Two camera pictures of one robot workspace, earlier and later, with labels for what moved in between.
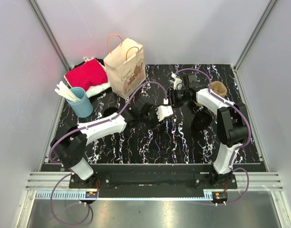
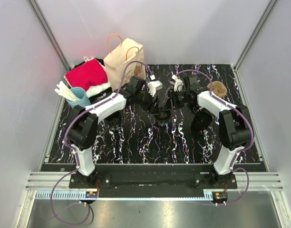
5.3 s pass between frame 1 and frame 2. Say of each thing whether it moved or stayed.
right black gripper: stayed
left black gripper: moved
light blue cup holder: stayed
